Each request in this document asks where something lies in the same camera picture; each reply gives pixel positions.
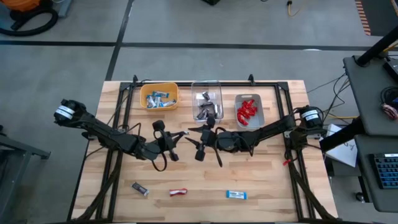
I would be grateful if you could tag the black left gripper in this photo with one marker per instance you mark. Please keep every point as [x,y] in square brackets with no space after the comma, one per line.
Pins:
[166,141]

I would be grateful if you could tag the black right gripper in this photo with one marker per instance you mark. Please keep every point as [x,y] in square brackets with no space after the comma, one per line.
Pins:
[207,138]

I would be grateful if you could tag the red KitKat candy bar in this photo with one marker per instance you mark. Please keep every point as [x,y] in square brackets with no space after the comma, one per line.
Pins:
[245,109]
[241,114]
[252,110]
[242,120]
[178,192]
[249,103]

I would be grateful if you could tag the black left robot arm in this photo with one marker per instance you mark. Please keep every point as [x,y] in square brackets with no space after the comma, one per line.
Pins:
[102,133]

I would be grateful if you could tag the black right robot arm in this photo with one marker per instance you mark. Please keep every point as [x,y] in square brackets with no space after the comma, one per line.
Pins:
[273,127]

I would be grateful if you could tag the yellow plastic bin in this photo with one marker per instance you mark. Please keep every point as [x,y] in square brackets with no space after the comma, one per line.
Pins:
[174,90]

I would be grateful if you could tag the clear plastic bin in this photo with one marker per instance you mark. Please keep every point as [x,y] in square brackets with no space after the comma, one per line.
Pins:
[214,88]

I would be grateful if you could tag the grey plastic bin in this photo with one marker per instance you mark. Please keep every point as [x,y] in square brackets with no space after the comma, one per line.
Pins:
[259,123]

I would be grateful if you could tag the silver mounting plate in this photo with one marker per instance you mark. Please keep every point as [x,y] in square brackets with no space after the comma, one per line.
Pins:
[289,134]

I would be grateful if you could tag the red tag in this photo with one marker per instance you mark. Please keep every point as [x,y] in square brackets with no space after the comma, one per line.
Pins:
[286,162]

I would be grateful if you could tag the black support beam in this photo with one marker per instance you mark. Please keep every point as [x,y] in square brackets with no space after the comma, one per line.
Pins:
[342,137]

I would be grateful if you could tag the white paper sheet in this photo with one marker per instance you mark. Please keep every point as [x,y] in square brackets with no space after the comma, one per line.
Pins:
[345,154]

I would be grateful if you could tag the grey metal table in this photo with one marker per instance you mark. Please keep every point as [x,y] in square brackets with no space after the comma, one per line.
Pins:
[18,149]

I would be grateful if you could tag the grey desk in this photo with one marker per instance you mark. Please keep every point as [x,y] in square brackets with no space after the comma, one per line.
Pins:
[363,93]
[367,186]

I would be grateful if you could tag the black caster wheel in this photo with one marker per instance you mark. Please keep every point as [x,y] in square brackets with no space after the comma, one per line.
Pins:
[360,197]

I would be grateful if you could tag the grey box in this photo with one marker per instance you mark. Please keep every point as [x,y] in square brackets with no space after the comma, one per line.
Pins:
[63,7]

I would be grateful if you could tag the black backlit keyboard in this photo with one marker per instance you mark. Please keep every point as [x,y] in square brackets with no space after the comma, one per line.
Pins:
[387,171]

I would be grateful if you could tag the black pole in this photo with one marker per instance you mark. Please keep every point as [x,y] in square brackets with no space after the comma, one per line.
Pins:
[376,48]

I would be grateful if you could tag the black flat device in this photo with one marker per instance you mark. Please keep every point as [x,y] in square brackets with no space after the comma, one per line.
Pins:
[392,68]

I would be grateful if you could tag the orange vacuum cleaner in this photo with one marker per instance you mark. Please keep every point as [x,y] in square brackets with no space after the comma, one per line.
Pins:
[21,3]

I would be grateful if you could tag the dark mat orange striped edge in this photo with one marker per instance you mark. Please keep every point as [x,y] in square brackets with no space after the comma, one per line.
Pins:
[382,15]

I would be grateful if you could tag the black frame clamp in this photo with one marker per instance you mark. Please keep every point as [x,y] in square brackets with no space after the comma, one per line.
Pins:
[134,78]
[250,78]

